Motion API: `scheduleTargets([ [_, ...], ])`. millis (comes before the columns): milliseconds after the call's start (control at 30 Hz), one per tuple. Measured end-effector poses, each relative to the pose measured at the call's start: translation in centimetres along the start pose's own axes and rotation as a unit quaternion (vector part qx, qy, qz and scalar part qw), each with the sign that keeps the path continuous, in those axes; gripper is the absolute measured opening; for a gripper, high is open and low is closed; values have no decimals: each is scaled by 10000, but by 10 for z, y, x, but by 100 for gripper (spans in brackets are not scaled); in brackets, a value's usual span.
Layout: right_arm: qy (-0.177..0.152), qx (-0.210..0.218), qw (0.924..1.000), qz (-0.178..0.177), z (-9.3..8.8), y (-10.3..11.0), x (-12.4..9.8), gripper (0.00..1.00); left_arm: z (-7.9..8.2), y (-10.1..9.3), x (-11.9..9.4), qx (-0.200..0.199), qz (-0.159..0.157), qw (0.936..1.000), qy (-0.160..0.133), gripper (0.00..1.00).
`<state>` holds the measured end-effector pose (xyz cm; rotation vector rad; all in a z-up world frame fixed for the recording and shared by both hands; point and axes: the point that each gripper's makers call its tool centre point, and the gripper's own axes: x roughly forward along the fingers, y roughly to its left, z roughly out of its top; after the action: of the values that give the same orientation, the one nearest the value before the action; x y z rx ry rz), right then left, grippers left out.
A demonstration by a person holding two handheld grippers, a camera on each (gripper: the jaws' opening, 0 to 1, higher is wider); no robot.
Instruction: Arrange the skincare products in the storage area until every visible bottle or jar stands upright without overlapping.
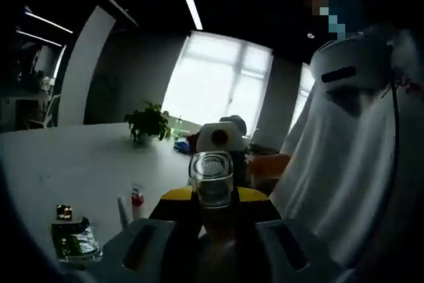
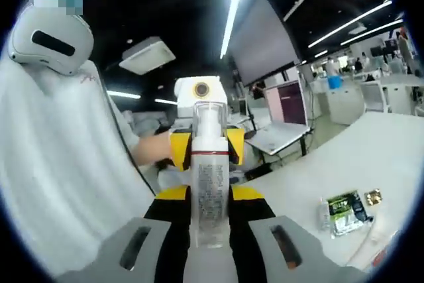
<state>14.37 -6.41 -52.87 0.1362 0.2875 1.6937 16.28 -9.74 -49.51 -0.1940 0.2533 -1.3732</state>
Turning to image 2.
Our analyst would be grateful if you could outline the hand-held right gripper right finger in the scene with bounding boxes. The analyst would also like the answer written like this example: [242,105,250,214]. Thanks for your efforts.
[228,185,368,283]

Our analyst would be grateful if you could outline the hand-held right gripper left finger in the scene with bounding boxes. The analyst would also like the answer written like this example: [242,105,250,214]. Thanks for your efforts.
[54,185,193,283]

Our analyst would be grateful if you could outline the slim translucent skincare bottle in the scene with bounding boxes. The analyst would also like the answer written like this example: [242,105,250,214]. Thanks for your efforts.
[189,99,232,250]

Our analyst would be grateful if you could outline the green black skincare sachet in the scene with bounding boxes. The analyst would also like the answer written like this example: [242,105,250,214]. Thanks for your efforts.
[326,190,371,238]

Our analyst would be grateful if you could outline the gold foil skincare sachet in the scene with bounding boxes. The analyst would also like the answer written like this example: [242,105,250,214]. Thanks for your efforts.
[363,189,384,205]

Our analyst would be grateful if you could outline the white ceiling unit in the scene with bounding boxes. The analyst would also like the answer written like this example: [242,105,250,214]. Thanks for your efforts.
[118,36,177,76]

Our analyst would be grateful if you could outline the pink and maroon board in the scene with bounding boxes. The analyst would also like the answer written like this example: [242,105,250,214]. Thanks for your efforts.
[264,80,308,127]

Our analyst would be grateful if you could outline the curved ceiling light strip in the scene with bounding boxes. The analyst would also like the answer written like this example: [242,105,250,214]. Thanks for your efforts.
[219,0,250,61]

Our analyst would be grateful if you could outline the blue bin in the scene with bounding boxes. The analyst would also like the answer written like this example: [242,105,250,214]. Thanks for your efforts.
[327,76,343,91]

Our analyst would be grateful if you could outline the white grey worn device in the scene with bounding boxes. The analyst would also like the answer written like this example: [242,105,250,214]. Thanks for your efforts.
[8,4,95,77]

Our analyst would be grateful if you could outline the row of white office desks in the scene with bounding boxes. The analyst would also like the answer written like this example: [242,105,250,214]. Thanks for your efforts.
[311,74,424,127]

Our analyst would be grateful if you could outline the black device cable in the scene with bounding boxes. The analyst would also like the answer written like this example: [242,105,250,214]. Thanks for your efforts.
[98,72,157,197]

